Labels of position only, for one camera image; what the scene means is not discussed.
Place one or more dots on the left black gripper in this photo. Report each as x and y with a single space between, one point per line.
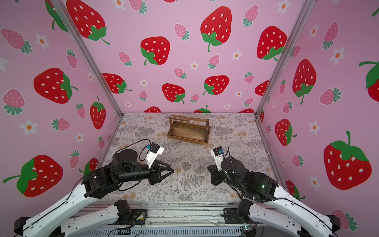
154 176

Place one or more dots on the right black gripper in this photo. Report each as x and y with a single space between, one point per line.
218 175

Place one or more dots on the wooden jewelry display stand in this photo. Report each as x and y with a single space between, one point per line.
189 129

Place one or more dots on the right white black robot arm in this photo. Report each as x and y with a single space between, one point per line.
264 201

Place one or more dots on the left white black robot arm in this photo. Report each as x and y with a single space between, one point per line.
59 220

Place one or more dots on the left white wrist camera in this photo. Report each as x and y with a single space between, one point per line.
154 151

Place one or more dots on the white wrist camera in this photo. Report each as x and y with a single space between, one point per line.
218 155
154 151

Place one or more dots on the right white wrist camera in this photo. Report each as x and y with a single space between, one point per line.
218 155

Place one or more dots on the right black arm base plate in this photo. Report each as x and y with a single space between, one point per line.
237 216

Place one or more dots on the aluminium rail frame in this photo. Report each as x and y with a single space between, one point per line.
179 221

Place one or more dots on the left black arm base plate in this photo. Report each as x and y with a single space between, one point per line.
136 217

